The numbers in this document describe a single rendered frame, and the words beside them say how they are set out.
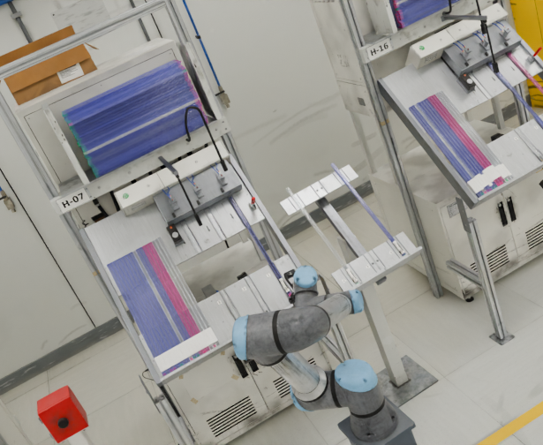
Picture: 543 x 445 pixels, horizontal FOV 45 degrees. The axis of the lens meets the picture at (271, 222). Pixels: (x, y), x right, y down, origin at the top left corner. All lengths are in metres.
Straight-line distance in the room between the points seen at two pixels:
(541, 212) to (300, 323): 2.05
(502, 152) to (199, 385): 1.64
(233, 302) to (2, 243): 2.08
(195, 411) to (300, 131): 2.22
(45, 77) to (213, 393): 1.52
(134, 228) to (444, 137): 1.36
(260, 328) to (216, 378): 1.25
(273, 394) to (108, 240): 1.04
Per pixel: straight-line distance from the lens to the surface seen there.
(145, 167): 2.71
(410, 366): 3.19
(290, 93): 4.45
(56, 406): 2.65
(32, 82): 2.92
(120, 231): 2.73
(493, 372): 3.07
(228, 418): 3.08
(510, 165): 2.96
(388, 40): 3.03
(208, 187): 2.68
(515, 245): 3.48
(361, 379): 2.02
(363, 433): 2.14
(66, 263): 4.36
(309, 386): 2.00
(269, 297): 2.56
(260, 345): 1.72
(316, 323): 1.72
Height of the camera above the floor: 2.06
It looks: 24 degrees down
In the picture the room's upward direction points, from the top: 23 degrees counter-clockwise
